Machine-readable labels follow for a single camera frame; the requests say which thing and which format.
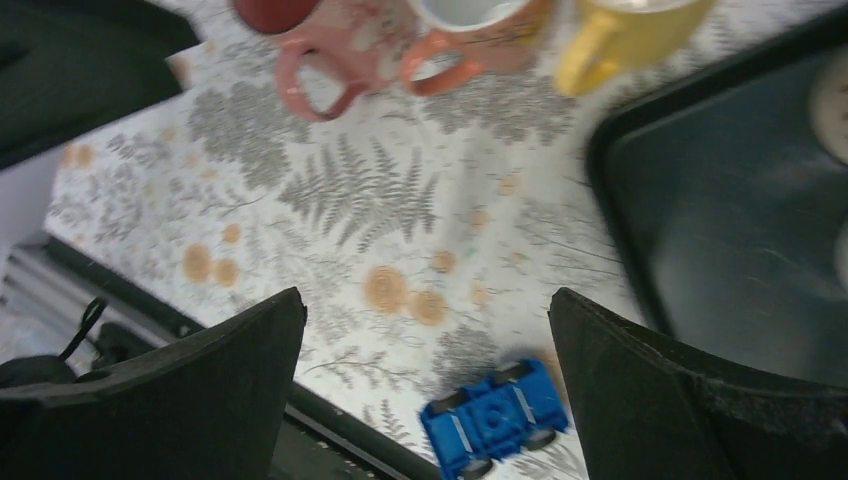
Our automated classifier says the black plastic tray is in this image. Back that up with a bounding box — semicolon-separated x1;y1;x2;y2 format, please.
586;3;847;386

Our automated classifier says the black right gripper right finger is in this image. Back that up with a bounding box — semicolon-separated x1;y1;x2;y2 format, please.
549;287;847;479

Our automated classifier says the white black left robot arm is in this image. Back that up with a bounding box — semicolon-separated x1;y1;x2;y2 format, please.
1;1;199;259

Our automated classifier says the yellow ceramic mug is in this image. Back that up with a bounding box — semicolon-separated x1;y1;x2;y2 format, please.
554;0;715;96

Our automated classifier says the floral patterned table mat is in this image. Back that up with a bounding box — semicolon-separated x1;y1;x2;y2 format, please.
46;1;834;463

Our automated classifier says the terracotta floral mug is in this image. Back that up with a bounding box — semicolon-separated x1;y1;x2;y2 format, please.
399;0;557;96

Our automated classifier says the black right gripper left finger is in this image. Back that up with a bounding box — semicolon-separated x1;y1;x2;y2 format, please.
1;288;307;479

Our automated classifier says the large pink speckled mug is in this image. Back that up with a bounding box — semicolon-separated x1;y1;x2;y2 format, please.
231;0;419;122

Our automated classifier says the blue toy car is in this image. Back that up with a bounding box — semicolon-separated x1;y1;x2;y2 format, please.
419;358;570;479

